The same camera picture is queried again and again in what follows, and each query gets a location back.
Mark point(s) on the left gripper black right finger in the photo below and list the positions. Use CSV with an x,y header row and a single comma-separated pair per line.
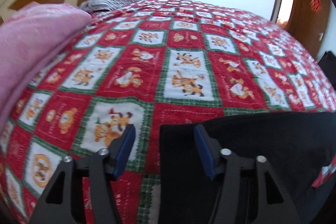
x,y
248,190

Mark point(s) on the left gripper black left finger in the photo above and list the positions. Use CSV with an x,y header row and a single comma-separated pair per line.
x,y
76,181

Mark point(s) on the black pants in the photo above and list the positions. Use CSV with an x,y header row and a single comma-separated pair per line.
x,y
299,146

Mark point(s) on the red patchwork cartoon bedspread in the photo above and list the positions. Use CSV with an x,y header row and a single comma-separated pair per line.
x,y
150,63

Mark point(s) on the folded pink blanket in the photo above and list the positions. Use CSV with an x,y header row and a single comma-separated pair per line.
x,y
30,38

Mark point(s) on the brown wooden door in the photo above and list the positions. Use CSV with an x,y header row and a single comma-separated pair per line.
x,y
306,25

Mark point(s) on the striped grey pillow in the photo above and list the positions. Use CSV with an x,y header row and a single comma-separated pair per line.
x,y
92,6

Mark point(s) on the red double happiness decal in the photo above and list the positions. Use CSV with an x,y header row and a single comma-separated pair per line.
x,y
315,6

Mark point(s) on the silver door handle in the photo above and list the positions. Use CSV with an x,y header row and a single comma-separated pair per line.
x,y
320,36

